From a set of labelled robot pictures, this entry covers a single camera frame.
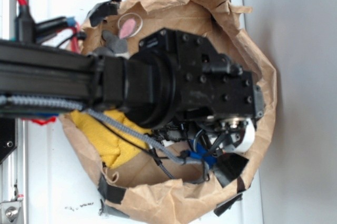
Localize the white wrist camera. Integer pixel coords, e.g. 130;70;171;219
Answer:
233;118;255;154

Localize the brown paper bag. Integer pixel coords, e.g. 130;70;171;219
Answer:
60;0;277;223

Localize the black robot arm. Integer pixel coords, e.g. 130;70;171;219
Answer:
1;28;264;128

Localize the grey braided cable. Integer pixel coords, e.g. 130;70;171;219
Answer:
0;95;209;181

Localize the aluminium frame rail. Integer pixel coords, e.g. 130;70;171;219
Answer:
1;0;28;223

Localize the black tape piece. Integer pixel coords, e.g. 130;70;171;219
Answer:
213;193;242;217
211;153;249;192
98;165;126;205
87;0;122;27

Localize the black tape piece bottom right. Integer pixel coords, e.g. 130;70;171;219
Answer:
213;193;242;217

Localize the black tape piece bottom left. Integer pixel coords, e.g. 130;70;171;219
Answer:
98;165;126;205

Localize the yellow towel cloth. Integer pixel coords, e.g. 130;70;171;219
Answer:
70;110;147;169

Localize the blue plastic bottle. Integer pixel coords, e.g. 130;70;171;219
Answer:
181;148;217;167

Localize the grey plush bunny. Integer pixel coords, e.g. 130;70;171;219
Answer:
88;18;143;59

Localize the black tape piece top left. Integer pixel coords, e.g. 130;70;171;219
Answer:
87;0;122;27

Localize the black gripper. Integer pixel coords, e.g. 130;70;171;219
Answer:
137;28;264;121

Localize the black mounting plate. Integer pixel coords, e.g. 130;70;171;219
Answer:
0;118;17;164

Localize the metal corner bracket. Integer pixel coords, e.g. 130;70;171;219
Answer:
1;201;24;224

